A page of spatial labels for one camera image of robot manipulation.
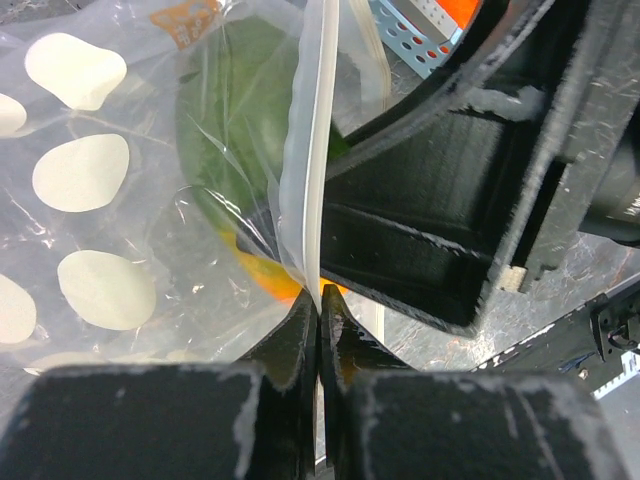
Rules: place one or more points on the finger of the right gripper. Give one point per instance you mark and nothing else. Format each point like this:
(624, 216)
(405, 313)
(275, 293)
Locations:
(431, 199)

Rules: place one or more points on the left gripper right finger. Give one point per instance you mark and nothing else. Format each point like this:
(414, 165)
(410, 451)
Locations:
(387, 420)

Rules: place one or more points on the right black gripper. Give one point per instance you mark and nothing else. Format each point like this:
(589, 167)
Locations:
(584, 55)

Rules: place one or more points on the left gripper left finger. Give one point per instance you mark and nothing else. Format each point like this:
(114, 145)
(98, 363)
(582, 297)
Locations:
(253, 418)

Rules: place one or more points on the orange toy tangerine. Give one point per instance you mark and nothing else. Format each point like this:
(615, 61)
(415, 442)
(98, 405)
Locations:
(461, 11)

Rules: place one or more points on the green yellow toy mango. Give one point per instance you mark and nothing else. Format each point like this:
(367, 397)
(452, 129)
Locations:
(254, 134)

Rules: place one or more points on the clear dotted zip top bag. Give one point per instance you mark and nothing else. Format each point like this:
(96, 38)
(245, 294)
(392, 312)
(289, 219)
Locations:
(106, 257)

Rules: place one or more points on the light blue plastic basket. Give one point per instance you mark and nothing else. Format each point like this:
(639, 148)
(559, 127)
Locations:
(421, 33)

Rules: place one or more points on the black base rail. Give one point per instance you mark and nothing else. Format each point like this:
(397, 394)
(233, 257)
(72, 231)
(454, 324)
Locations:
(587, 343)

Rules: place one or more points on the light blue cable duct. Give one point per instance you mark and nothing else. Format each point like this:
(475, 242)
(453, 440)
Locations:
(630, 370)

